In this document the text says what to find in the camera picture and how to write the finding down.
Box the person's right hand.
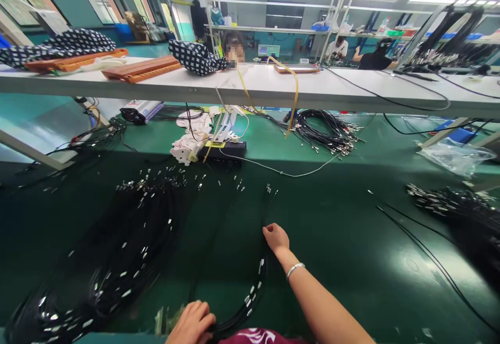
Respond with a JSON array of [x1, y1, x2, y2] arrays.
[[262, 223, 291, 254]]

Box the person's left hand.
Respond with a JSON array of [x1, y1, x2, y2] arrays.
[[166, 300, 217, 344]]

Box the thin bundle of black cables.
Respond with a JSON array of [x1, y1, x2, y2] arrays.
[[187, 182, 280, 340]]

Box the person's body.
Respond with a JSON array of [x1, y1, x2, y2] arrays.
[[224, 327, 291, 344]]

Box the white plastic stand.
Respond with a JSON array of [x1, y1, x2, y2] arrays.
[[210, 103, 241, 144]]

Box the white cloth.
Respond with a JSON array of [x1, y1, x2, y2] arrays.
[[177, 106, 220, 132]]

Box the white workbench shelf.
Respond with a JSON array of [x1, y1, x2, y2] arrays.
[[0, 56, 500, 171]]

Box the flat wooden tray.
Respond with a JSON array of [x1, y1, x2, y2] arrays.
[[273, 64, 322, 75]]

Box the silver metal box device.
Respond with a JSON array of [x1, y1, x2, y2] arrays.
[[119, 100, 165, 126]]

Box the small monitor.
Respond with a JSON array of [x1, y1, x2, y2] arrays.
[[257, 44, 282, 60]]

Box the small dotted dark cloth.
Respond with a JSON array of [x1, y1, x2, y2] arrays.
[[168, 39, 228, 77]]

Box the black wiring harness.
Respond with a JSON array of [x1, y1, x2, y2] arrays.
[[15, 116, 130, 177]]

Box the metal rack shelf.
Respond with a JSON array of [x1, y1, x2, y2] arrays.
[[200, 0, 500, 68]]

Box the clear plastic bag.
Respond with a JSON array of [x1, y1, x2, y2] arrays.
[[417, 136, 497, 177]]

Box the short orange wooden block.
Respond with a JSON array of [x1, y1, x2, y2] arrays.
[[101, 55, 183, 85]]

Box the black hand tool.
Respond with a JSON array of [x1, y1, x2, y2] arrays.
[[392, 68, 441, 83]]

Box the blue box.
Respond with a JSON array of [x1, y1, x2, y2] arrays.
[[434, 122, 482, 146]]

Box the cream glove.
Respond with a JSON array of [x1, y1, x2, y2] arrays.
[[76, 55, 128, 72]]

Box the long orange wooden block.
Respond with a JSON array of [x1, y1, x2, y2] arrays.
[[24, 48, 130, 75]]

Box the large dotted dark cloth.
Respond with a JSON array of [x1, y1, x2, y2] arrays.
[[0, 28, 118, 72]]

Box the thin white wire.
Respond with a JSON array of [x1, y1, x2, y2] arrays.
[[218, 151, 345, 178]]

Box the coil of black cables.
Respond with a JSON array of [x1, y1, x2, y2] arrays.
[[291, 108, 368, 162]]

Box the large pile of black cables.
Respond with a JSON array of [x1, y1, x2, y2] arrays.
[[0, 166, 221, 344]]

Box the loose black cable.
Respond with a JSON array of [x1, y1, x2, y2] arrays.
[[374, 203, 500, 338]]

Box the yellow strap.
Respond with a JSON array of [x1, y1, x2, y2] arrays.
[[241, 56, 301, 140]]

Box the black power cord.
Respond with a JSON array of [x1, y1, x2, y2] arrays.
[[324, 66, 452, 113]]

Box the pile of black connector cables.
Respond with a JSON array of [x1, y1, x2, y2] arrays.
[[405, 182, 500, 284]]

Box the hanging black cables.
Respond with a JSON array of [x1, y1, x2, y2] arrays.
[[402, 2, 500, 68]]

